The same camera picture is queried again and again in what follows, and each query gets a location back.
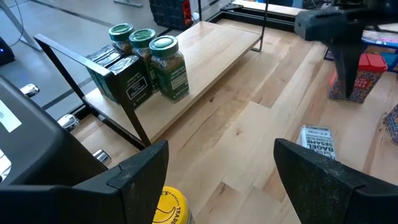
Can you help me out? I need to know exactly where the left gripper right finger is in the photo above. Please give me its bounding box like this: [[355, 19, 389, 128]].
[[273, 138, 398, 224]]

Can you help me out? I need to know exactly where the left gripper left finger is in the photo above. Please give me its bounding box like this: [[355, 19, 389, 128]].
[[0, 139, 170, 224]]

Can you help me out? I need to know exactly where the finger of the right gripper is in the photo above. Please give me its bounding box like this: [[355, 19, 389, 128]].
[[325, 42, 368, 99]]

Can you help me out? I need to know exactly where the white-lid bagel seasoning jar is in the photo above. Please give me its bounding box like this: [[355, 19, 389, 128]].
[[297, 124, 338, 161]]

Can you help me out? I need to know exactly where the yellow-lid brown-label spice jar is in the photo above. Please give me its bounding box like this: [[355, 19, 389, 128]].
[[152, 185, 195, 224]]

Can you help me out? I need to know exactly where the dark green pepper tin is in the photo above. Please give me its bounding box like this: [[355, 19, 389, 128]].
[[85, 44, 116, 78], [91, 49, 125, 97], [105, 55, 154, 110]]

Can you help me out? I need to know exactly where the green-lid glass spice jar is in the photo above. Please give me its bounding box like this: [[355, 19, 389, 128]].
[[148, 35, 190, 103], [128, 28, 158, 93], [108, 22, 135, 54]]

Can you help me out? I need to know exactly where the wood and black metal shelf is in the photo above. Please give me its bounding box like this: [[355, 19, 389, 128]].
[[33, 0, 270, 149]]

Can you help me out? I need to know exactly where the blue plastic wrap box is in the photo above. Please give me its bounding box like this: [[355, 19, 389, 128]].
[[323, 29, 398, 74]]

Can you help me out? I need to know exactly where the black four-slot toaster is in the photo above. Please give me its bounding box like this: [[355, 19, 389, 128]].
[[0, 74, 113, 190]]

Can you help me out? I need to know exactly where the black and red crate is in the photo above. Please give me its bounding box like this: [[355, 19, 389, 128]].
[[148, 0, 195, 32]]

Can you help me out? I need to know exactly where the black device with blue light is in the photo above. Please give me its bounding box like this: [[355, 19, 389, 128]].
[[0, 35, 16, 67]]

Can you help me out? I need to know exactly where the gray desk leg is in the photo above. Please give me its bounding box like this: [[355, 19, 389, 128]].
[[0, 0, 43, 52]]

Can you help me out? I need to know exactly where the black metal rig frame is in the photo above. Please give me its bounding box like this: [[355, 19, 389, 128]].
[[205, 2, 299, 34]]

